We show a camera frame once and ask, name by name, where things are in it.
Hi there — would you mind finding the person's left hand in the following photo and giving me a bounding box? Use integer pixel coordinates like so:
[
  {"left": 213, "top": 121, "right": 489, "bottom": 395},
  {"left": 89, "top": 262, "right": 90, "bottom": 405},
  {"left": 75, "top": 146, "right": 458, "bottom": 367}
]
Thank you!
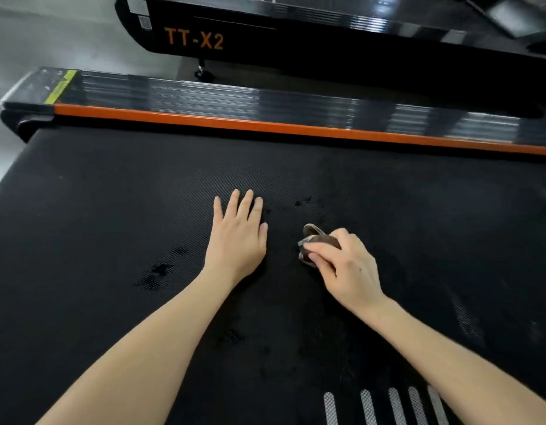
[{"left": 203, "top": 189, "right": 269, "bottom": 289}]

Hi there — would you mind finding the person's right hand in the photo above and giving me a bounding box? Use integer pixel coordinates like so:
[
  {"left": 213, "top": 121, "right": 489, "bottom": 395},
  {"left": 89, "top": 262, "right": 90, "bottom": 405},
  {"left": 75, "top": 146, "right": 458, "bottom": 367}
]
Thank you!
[{"left": 303, "top": 228, "right": 389, "bottom": 316}]

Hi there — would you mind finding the brown grey cleaning cloth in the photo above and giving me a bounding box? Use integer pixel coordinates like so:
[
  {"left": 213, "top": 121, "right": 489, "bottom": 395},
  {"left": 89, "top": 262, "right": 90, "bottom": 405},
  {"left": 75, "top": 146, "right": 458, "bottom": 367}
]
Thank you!
[{"left": 297, "top": 224, "right": 342, "bottom": 268}]

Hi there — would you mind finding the person's right forearm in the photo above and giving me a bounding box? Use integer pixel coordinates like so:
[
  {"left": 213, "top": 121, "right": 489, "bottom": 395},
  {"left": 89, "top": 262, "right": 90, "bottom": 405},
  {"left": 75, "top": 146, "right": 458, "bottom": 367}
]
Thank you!
[{"left": 362, "top": 297, "right": 546, "bottom": 425}]

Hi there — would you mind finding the person's left forearm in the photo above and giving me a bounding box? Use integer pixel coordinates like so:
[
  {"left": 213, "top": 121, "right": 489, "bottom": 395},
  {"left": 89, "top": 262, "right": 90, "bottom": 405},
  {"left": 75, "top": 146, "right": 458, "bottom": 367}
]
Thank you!
[{"left": 36, "top": 269, "right": 238, "bottom": 425}]

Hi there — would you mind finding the black treadmill with orange trim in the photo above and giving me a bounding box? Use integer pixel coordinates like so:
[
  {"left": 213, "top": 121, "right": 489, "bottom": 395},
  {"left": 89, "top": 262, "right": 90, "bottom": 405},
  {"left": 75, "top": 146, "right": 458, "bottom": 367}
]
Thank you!
[{"left": 0, "top": 66, "right": 546, "bottom": 425}]

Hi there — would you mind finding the black treadmill with orange lettering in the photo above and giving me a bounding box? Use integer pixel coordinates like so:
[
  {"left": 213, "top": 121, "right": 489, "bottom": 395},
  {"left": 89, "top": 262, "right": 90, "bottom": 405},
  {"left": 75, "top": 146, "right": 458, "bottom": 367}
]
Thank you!
[{"left": 115, "top": 0, "right": 546, "bottom": 84}]

